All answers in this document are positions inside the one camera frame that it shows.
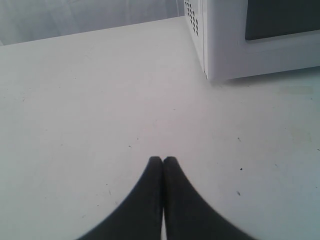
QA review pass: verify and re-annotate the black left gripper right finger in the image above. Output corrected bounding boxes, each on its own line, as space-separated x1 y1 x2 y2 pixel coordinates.
163 156 253 240

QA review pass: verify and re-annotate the white microwave oven body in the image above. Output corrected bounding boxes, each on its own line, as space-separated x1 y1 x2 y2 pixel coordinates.
183 0 208 79

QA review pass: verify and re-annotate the white microwave door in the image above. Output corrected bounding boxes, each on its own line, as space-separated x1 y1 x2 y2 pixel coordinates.
201 0 320 81

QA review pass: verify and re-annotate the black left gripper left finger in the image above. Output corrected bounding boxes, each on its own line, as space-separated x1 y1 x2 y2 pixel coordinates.
80 156 164 240

